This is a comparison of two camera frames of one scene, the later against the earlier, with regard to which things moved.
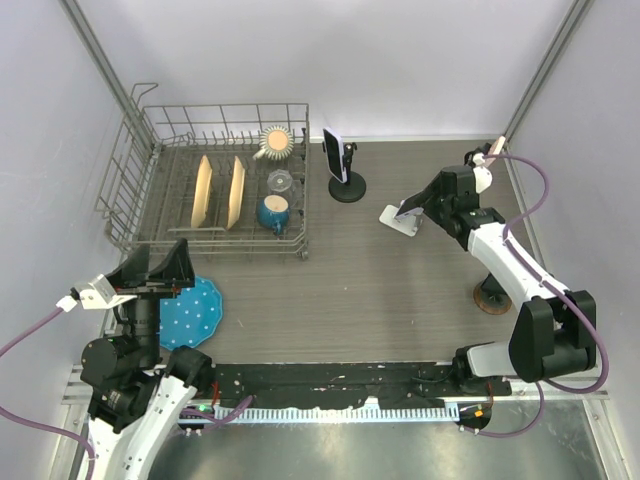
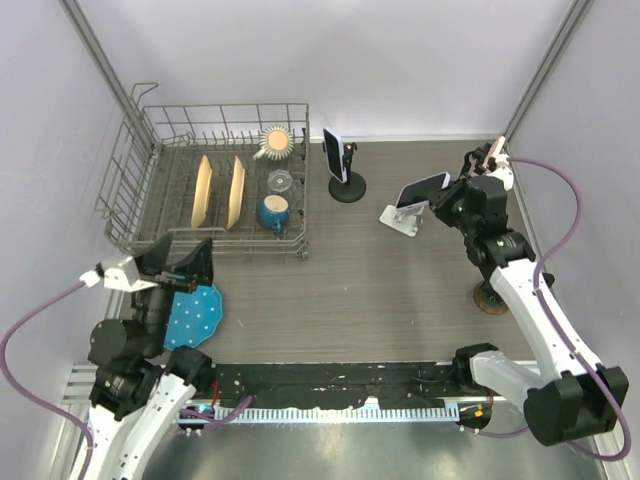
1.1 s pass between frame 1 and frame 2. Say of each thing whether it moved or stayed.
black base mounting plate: stayed
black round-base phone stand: stayed
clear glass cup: stayed
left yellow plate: stayed
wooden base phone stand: stayed
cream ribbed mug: stayed
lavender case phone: moved
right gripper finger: moved
